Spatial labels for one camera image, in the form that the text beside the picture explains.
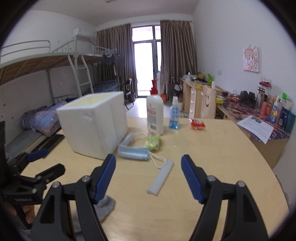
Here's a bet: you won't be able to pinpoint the metal bunk bed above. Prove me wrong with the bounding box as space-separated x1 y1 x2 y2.
1 38 114 144

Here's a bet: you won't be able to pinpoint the left brown curtain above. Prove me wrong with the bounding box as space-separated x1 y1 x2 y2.
96 23 137 94

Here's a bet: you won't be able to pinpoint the blue plaid quilt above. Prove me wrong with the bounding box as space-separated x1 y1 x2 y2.
20 101 67 137

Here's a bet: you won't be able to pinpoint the white paper sheet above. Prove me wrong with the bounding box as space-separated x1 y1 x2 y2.
237 115 274 144

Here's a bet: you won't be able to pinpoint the wooden drawer desk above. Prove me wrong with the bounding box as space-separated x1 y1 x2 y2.
179 77 230 119

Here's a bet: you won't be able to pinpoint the blue spray bottle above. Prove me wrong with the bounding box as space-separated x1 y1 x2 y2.
169 96 180 130

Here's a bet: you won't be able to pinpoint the anime wall picture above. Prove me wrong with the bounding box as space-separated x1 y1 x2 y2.
243 45 259 73

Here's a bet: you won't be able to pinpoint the white lotion pump bottle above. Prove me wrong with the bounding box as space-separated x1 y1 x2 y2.
147 79 164 136

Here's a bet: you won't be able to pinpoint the blue face masks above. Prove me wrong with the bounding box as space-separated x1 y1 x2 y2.
117 132 167 169

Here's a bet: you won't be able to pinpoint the white air conditioner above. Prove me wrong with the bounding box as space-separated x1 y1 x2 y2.
73 28 94 39

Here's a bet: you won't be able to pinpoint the red snack packet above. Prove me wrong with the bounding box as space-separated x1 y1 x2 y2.
189 119 206 130

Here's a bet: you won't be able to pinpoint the wooden smiley chair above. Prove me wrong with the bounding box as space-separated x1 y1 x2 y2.
201 86 216 119

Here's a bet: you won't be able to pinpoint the black folding chair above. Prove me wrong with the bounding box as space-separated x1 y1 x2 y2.
122 78 135 105

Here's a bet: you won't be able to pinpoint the right brown curtain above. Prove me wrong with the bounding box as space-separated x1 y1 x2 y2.
160 20 197 94

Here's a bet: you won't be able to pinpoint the black headphones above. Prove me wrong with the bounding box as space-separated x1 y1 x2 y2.
239 90 255 103

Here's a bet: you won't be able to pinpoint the grey sock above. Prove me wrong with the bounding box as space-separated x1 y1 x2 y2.
72 195 116 233

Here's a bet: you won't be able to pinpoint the white foam box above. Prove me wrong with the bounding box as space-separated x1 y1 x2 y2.
57 91 128 160

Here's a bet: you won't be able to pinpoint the brown curtain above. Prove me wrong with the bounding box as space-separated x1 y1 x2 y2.
160 20 197 94
96 23 137 94

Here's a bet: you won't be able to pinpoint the left hand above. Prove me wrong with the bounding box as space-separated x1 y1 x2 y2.
4 202 37 225

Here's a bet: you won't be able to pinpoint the black smartphone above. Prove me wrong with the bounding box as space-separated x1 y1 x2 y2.
32 134 65 152

